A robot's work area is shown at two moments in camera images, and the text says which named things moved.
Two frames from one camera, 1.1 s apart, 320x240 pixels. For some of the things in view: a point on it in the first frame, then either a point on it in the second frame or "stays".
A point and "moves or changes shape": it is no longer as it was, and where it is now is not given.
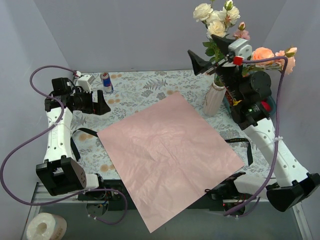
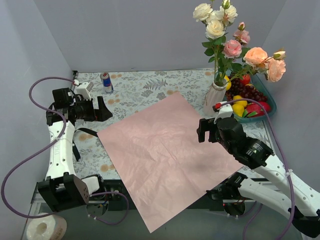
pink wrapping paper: [167, 157] stays
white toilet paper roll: [45, 226] stays
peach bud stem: [264, 52] moves or changes shape
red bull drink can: [106, 81] stays
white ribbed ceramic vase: [213, 101] stays
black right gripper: [215, 64] to [208, 130]
